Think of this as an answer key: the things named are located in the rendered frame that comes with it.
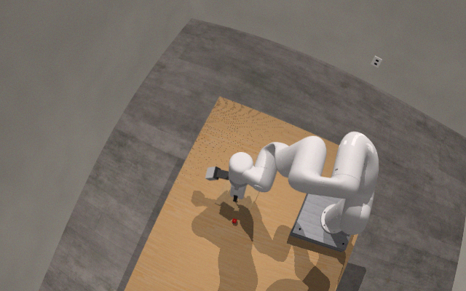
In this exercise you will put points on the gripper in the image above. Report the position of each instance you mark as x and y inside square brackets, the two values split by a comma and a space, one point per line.
[234, 193]

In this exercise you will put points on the tan mat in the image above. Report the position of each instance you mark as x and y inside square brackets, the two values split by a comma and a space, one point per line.
[242, 206]

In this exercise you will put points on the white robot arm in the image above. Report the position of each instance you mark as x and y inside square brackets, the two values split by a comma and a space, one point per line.
[349, 215]

